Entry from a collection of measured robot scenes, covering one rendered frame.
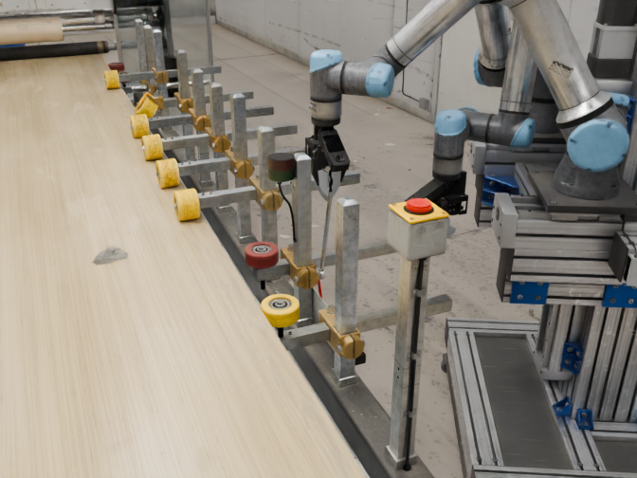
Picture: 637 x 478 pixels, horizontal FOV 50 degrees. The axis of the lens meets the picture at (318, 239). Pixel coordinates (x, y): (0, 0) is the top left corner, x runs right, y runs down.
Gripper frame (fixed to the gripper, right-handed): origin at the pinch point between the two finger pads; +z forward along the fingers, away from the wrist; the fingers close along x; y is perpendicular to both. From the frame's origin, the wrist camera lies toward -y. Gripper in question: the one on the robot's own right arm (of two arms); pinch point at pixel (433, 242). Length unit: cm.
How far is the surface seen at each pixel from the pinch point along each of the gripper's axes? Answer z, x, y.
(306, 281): -1.7, -8.8, -40.2
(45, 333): -7, -17, -98
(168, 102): -12, 123, -46
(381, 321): 1.3, -26.8, -29.5
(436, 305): 0.8, -26.8, -15.4
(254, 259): -7, -3, -51
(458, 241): 83, 136, 105
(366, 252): -2.0, -1.8, -21.1
